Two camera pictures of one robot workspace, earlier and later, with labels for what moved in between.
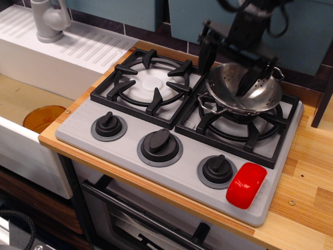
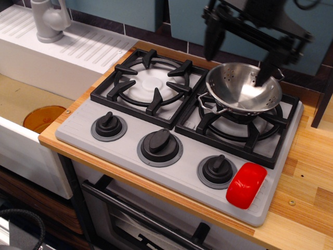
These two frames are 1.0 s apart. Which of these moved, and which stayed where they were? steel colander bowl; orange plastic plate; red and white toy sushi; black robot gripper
Moved: black robot gripper
Stayed: red and white toy sushi; steel colander bowl; orange plastic plate
